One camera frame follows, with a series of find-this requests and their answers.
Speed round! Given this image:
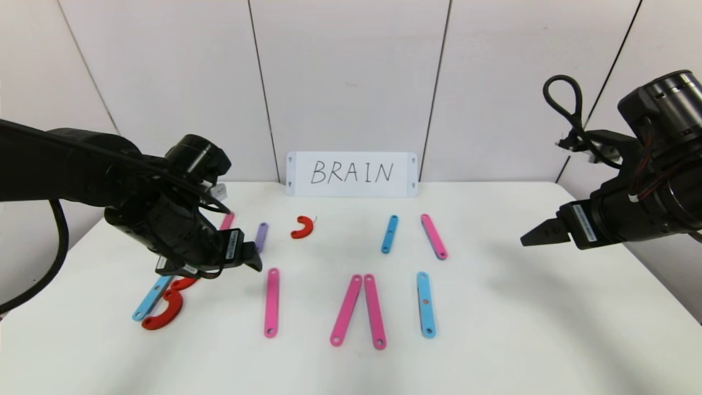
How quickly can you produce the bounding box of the looped black right arm cable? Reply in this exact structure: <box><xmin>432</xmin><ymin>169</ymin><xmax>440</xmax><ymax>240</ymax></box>
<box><xmin>543</xmin><ymin>75</ymin><xmax>623</xmax><ymax>170</ymax></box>

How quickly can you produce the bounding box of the short blue flat bar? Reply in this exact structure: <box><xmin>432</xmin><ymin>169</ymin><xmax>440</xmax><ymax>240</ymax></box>
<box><xmin>380</xmin><ymin>215</ymin><xmax>399</xmax><ymax>255</ymax></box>

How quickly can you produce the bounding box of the small red arc piece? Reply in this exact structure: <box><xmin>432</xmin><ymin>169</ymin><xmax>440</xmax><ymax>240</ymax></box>
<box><xmin>290</xmin><ymin>216</ymin><xmax>315</xmax><ymax>240</ymax></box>

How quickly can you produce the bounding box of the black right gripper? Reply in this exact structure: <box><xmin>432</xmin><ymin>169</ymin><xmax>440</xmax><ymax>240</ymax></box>
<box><xmin>520</xmin><ymin>183</ymin><xmax>665</xmax><ymax>251</ymax></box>

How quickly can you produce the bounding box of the white sign reading BRAIN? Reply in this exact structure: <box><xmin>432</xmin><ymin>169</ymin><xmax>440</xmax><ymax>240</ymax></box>
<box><xmin>285</xmin><ymin>152</ymin><xmax>418</xmax><ymax>198</ymax></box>

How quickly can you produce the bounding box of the blue bar with orange hole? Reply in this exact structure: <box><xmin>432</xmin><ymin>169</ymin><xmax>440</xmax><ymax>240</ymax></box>
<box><xmin>415</xmin><ymin>271</ymin><xmax>437</xmax><ymax>338</ymax></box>

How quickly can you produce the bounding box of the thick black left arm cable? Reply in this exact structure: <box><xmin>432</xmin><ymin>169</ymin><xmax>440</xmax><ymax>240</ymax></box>
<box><xmin>0</xmin><ymin>199</ymin><xmax>70</xmax><ymax>316</ymax></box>

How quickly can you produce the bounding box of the long light blue flat bar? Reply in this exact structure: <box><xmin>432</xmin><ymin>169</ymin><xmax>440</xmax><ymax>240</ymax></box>
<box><xmin>132</xmin><ymin>274</ymin><xmax>173</xmax><ymax>322</ymax></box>

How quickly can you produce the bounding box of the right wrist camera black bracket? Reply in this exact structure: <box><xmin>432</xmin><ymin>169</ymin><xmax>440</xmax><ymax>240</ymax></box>
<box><xmin>557</xmin><ymin>129</ymin><xmax>639</xmax><ymax>165</ymax></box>

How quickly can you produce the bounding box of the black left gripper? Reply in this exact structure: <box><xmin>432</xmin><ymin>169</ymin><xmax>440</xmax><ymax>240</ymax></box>
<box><xmin>143</xmin><ymin>194</ymin><xmax>263</xmax><ymax>280</ymax></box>

